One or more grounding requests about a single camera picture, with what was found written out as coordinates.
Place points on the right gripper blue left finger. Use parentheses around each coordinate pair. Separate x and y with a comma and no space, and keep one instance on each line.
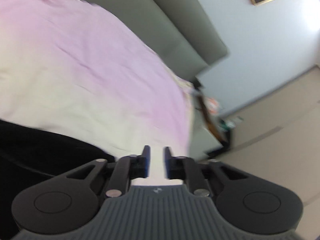
(126,169)

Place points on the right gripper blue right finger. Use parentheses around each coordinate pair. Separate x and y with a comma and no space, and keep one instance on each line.
(186,169)

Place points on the black pants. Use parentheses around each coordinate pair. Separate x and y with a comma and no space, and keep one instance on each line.
(30,156)

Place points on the right wooden nightstand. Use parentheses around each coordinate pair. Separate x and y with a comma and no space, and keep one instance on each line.
(211,135)

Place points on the pink floral duvet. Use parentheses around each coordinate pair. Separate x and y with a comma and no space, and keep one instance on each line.
(73,68)

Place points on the grey padded headboard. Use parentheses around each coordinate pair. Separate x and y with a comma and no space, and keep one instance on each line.
(179,31)

